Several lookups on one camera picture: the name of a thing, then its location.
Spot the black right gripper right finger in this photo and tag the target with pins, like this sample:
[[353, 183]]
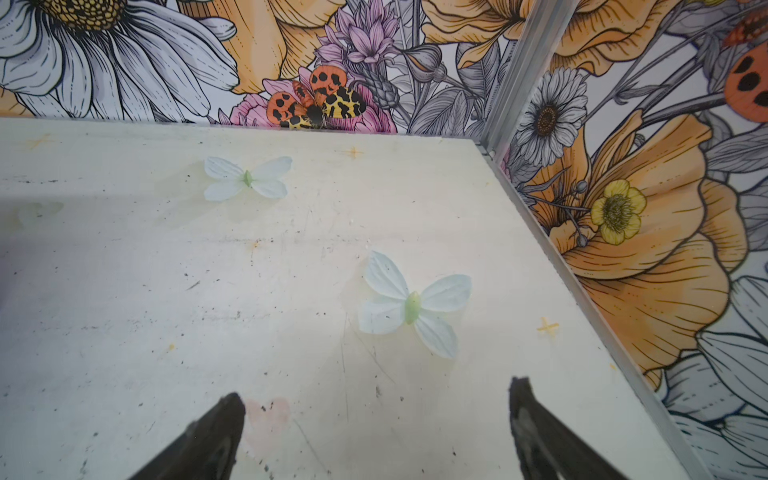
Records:
[[546, 448]]

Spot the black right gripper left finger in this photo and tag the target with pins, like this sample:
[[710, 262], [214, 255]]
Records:
[[206, 449]]

